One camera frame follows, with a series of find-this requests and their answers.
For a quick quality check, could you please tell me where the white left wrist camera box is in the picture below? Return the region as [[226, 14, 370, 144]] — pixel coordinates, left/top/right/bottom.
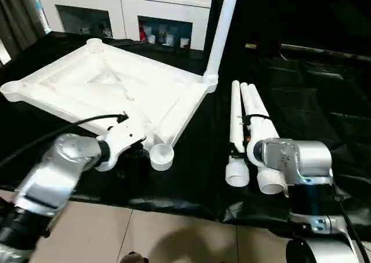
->
[[94, 115, 150, 173]]

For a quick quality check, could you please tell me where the dark metal rod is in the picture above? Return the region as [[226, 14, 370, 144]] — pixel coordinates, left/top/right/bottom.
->
[[281, 44, 371, 62]]

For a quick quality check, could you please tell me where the dark robot foot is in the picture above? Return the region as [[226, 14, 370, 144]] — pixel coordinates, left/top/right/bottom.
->
[[119, 251, 150, 263]]

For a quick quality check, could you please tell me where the white plastic table top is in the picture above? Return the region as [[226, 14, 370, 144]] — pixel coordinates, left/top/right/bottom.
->
[[0, 38, 220, 172]]

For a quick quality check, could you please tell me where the white bottle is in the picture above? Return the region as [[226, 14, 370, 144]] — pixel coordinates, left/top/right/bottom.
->
[[164, 30, 176, 47]]

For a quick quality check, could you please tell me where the dark grey curtain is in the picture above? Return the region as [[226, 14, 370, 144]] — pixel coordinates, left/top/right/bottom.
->
[[0, 0, 52, 56]]

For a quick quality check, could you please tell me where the white glass-door cabinet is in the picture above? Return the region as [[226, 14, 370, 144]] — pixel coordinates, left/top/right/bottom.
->
[[34, 0, 213, 51]]

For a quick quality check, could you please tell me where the black work mat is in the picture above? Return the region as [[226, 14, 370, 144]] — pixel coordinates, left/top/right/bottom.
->
[[0, 30, 371, 240]]

